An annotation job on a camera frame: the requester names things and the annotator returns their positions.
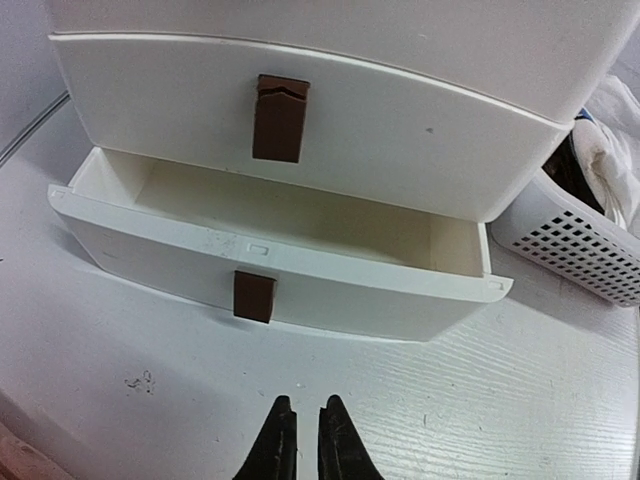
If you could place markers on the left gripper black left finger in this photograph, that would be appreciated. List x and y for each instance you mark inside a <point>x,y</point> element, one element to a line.
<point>273,454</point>

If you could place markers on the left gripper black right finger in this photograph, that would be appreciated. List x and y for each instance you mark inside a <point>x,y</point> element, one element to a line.
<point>341,454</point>

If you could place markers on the white three-drawer storage cabinet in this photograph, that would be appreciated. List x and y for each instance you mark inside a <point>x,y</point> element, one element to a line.
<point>330,164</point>

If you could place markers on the white perforated plastic basket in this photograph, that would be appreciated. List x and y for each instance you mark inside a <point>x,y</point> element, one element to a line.
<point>553,229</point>

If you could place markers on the white garment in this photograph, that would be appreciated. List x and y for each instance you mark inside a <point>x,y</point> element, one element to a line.
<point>615,110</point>

